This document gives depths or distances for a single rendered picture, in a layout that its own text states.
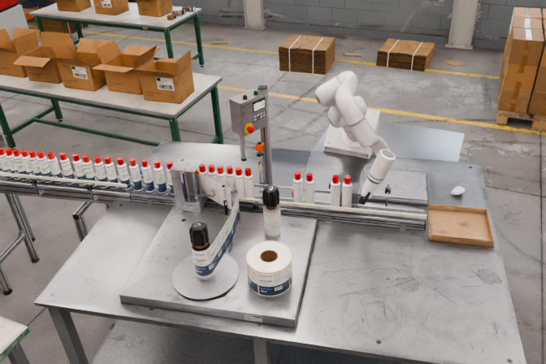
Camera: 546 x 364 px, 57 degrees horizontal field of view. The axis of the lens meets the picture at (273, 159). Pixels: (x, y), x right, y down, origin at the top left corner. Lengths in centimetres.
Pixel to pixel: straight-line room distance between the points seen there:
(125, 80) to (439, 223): 288
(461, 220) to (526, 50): 287
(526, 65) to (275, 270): 388
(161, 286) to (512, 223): 283
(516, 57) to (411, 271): 334
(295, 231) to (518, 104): 352
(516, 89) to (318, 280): 365
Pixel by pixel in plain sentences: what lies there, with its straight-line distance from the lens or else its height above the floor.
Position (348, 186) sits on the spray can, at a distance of 264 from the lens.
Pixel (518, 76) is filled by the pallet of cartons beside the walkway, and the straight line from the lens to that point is 553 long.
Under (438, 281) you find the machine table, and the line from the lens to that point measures 250.
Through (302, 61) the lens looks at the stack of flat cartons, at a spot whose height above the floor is 15.
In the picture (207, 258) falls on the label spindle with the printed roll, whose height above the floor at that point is 101.
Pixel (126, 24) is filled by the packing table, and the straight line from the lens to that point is 664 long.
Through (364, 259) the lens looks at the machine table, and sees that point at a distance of 254.
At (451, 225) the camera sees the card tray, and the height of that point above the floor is 83.
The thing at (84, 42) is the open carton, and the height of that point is 109.
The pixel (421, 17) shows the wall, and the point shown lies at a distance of 779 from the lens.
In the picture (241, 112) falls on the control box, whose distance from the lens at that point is 254.
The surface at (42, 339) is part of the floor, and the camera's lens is 365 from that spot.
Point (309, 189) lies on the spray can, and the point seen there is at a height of 100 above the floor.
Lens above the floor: 256
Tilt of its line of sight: 32 degrees down
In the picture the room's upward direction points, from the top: 3 degrees counter-clockwise
